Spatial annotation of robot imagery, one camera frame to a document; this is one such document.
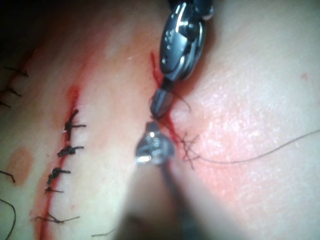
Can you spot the right arm needle driver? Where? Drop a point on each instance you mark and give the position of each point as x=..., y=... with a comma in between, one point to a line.
x=180, y=45

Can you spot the left arm needle driver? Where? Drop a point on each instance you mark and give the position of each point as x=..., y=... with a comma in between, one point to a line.
x=155, y=150

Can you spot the right arm needle driver jaw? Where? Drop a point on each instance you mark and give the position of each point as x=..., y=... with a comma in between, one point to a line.
x=157, y=102
x=168, y=100

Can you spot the left arm needle driver jaw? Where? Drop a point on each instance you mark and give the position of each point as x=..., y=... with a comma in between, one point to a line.
x=153, y=128

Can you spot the dark left arm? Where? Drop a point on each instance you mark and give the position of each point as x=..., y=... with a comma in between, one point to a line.
x=170, y=205

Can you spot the black stitching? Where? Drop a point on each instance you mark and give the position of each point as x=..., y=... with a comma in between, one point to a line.
x=66, y=151
x=24, y=73
x=189, y=157

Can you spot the tissue pad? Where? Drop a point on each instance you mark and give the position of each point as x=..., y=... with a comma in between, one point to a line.
x=250, y=87

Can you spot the short black thread piece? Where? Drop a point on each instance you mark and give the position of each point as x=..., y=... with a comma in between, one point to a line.
x=13, y=212
x=105, y=233
x=11, y=176

